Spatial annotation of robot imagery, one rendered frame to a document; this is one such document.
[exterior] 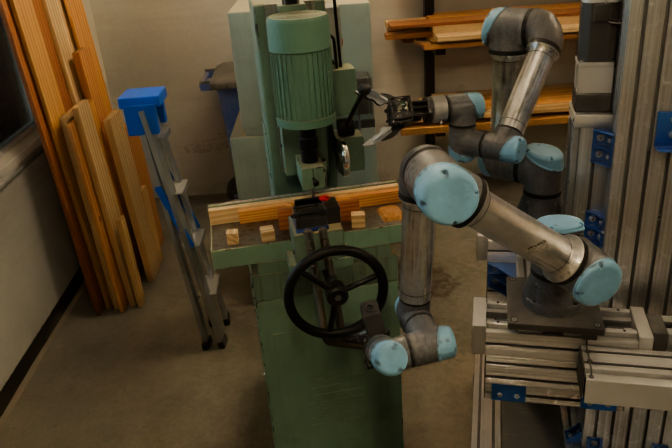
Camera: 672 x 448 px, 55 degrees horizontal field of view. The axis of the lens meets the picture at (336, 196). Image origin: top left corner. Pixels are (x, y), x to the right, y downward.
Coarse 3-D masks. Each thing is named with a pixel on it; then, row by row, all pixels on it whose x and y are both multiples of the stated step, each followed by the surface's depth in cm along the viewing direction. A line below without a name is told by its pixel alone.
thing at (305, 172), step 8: (296, 160) 203; (320, 160) 198; (304, 168) 193; (312, 168) 193; (320, 168) 193; (304, 176) 193; (312, 176) 194; (320, 176) 194; (304, 184) 194; (312, 184) 195; (320, 184) 195
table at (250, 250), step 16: (368, 208) 204; (400, 208) 202; (224, 224) 200; (240, 224) 200; (256, 224) 199; (272, 224) 198; (368, 224) 194; (384, 224) 193; (400, 224) 193; (224, 240) 190; (240, 240) 190; (256, 240) 189; (288, 240) 188; (352, 240) 192; (368, 240) 193; (384, 240) 194; (400, 240) 195; (224, 256) 186; (240, 256) 187; (256, 256) 188; (272, 256) 189; (288, 256) 185
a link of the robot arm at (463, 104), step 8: (448, 96) 179; (456, 96) 179; (464, 96) 179; (472, 96) 179; (480, 96) 180; (448, 104) 178; (456, 104) 178; (464, 104) 178; (472, 104) 178; (480, 104) 179; (448, 112) 180; (456, 112) 178; (464, 112) 179; (472, 112) 179; (480, 112) 180; (448, 120) 180; (456, 120) 180; (464, 120) 180; (472, 120) 180
